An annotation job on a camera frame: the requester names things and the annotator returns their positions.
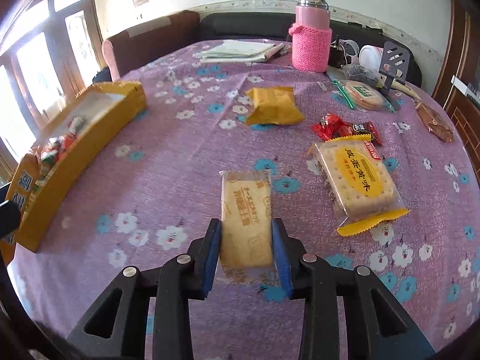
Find beige handled tool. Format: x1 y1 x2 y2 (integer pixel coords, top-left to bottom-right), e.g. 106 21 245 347
390 80 421 102

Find wooden glass door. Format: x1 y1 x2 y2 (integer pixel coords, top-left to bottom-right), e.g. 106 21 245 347
0 0 104 181

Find yellow cardboard box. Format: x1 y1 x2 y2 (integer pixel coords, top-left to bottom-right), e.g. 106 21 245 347
15 80 148 253

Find stack of papers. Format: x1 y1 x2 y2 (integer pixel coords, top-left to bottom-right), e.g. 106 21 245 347
193 39 278 63

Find wooden door frame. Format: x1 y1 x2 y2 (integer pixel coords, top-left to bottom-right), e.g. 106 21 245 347
431 0 471 100

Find black slotted spatula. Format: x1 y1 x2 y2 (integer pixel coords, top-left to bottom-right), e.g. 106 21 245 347
379 41 407 91

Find pink thermos with knitted sleeve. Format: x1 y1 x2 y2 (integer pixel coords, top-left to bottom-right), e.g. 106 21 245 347
289 0 333 73

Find dark red candy packet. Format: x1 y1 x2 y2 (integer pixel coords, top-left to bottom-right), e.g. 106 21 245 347
347 120 384 147

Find wooden cabinet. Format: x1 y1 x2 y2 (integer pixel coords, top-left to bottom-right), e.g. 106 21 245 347
444 82 480 173

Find pale cheese biscuit packet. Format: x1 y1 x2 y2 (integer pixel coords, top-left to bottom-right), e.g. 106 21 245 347
218 170 274 286

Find clear plastic cup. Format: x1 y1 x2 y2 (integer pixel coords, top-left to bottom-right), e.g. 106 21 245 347
339 39 361 66

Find large green pea packet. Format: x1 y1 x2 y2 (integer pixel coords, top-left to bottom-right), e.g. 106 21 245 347
37 146 61 175

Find reddish brown armchair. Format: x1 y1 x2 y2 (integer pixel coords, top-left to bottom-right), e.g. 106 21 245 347
102 10 201 81

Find black sofa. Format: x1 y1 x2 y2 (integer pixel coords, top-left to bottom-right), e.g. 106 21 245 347
199 12 422 87

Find round cracker packet green ends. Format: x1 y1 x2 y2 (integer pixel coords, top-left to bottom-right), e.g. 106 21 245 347
332 79 394 112

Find purple floral tablecloth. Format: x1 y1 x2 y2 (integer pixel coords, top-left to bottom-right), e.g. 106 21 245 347
7 37 480 360

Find white bowl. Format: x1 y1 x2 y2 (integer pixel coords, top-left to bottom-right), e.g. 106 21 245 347
358 44 384 69

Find golden yellow snack packet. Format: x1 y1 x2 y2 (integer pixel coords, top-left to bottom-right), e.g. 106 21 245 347
244 86 305 126

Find brown snack packet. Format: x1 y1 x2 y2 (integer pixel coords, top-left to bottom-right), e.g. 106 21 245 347
414 99 455 143

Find bright red candy packet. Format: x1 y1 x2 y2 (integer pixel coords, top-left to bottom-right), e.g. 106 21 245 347
312 114 351 142

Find red snack packet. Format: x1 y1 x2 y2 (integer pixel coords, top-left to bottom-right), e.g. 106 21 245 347
52 135 77 154

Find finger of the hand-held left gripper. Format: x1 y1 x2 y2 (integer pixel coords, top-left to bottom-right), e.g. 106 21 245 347
0 199 22 235

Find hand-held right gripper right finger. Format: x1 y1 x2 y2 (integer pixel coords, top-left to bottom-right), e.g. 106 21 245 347
271 217 437 360

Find yellow oval-label cracker packet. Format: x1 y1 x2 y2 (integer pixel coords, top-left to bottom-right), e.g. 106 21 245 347
307 139 410 238

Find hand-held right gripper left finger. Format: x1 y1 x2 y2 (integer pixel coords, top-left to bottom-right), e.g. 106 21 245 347
65 217 222 360

